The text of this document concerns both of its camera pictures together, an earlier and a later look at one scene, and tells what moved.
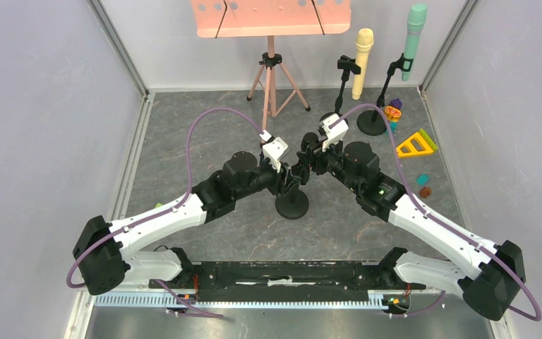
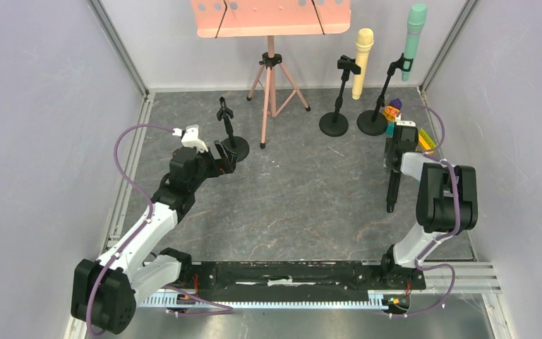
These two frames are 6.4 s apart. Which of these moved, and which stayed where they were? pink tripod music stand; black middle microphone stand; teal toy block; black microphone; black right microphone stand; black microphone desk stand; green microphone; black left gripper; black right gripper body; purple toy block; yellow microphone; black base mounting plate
Moved: black microphone desk stand; black right gripper body; black microphone; black left gripper
Stayed: pink tripod music stand; green microphone; black right microphone stand; yellow microphone; black middle microphone stand; teal toy block; purple toy block; black base mounting plate
